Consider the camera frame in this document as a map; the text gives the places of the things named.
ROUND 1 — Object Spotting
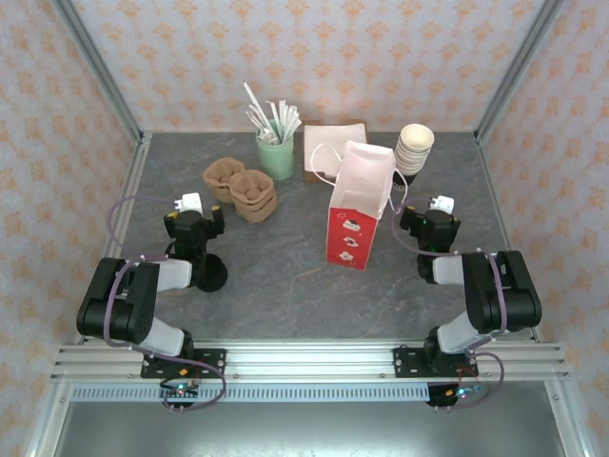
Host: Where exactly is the red and white paper bag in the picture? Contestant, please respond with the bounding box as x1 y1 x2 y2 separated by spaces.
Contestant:
311 140 410 271

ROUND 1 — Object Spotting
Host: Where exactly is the dark green paper cup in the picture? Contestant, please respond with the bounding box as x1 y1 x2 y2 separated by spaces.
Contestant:
399 123 436 156

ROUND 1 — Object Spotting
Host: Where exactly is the white paper-wrapped straw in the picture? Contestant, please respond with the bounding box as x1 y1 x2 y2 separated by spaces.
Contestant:
245 105 270 142
241 80 264 130
265 98 282 142
278 99 299 142
285 113 305 142

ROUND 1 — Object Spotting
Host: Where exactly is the black cup lid stack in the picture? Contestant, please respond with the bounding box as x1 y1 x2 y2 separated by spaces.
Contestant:
196 253 228 292

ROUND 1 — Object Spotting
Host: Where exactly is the green straw holder cup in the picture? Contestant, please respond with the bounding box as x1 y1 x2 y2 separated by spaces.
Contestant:
255 118 295 181

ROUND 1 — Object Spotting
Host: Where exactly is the brown napkin tray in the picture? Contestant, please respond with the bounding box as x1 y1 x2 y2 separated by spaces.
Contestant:
303 118 369 186

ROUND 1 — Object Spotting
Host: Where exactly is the white napkin stack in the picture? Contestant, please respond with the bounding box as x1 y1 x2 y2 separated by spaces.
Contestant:
303 123 368 176

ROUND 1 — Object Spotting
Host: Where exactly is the grey metal shelf panel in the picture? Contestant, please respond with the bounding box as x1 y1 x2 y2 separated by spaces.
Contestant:
51 401 572 457

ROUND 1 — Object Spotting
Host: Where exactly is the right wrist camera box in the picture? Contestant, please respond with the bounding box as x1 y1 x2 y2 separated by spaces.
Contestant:
429 193 457 216

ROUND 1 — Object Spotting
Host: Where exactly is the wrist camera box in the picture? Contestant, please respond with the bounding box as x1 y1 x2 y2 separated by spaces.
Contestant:
429 193 457 216
173 191 205 216

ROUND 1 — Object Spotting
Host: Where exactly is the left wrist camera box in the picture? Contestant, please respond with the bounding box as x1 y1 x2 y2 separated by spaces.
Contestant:
173 191 205 216

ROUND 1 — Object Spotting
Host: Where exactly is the aluminium table side rail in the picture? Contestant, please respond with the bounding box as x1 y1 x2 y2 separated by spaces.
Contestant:
475 135 543 344
80 132 153 344

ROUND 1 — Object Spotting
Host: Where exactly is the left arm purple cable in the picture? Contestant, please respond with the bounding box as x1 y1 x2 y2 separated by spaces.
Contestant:
103 194 227 413

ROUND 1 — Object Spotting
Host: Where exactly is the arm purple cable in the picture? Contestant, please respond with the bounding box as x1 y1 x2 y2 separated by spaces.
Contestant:
389 197 510 410
103 194 227 413

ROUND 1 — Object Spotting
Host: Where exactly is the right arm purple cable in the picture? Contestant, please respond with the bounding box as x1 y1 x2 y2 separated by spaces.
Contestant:
389 197 510 410

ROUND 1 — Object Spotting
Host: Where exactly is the long aluminium base rail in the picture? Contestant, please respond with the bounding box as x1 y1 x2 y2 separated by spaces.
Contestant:
49 338 570 382

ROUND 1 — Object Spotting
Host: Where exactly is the aluminium frame post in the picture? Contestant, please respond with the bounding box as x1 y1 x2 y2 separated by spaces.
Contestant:
475 0 562 144
50 0 145 144

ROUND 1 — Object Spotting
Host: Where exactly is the grey slotted cable duct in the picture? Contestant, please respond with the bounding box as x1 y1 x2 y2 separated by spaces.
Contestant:
70 384 432 404

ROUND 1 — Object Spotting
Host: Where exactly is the aluminium frame leg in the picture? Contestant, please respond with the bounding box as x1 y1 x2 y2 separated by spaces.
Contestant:
544 380 596 457
26 380 72 457

